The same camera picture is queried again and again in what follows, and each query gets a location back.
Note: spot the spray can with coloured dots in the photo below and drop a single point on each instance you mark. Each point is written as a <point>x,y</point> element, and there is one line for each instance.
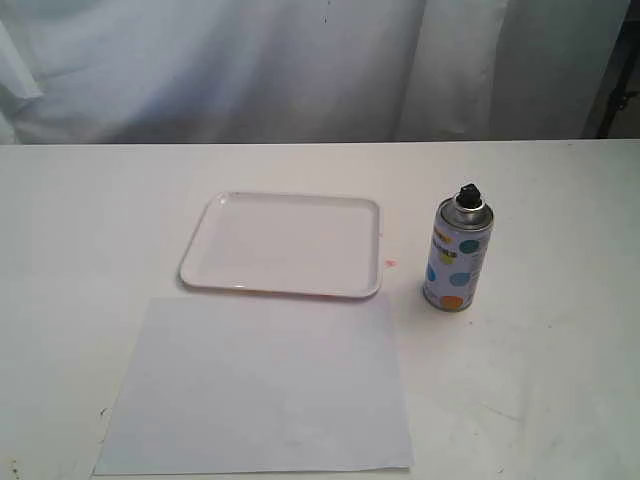
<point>462,228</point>

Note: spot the white rectangular plastic tray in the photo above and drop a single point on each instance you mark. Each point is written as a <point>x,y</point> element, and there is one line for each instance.
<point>292,244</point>

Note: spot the white paper sheet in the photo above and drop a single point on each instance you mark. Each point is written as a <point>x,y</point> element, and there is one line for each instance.
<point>239,384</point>

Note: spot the white cloth backdrop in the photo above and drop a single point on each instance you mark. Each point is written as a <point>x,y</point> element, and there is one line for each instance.
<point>75,72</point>

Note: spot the black tripod stand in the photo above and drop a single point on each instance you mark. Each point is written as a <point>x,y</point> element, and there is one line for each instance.
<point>620,118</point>

